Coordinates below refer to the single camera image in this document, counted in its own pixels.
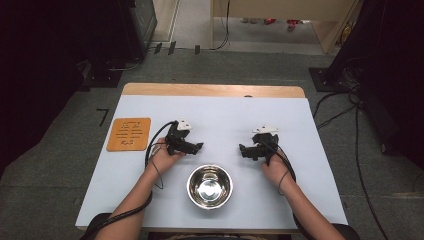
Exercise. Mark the white table cover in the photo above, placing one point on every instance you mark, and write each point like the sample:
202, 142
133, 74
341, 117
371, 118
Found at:
220, 113

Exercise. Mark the square wooden trivet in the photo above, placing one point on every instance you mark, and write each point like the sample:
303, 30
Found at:
129, 134

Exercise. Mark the black stand base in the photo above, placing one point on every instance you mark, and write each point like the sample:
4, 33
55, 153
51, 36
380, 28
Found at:
325, 80
103, 78

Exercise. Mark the dark cabinet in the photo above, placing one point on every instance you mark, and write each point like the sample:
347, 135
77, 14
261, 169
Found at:
146, 23

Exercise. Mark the light wooden furniture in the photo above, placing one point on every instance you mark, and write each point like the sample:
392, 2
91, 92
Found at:
283, 8

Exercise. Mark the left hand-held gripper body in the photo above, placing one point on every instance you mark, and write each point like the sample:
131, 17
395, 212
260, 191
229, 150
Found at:
175, 138

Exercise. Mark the wooden table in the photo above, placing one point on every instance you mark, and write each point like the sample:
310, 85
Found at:
213, 90

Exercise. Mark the person's right hand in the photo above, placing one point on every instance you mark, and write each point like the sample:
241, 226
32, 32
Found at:
276, 171

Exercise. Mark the small red item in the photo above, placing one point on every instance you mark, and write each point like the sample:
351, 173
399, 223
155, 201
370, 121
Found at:
292, 24
270, 21

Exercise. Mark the black curtain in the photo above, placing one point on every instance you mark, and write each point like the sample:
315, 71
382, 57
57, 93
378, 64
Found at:
393, 50
40, 66

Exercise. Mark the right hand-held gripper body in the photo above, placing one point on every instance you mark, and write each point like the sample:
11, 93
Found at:
265, 145

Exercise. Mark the person's left hand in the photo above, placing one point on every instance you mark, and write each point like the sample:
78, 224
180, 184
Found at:
161, 161

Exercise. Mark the stainless steel bowl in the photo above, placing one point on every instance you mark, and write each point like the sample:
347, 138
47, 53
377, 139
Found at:
209, 186

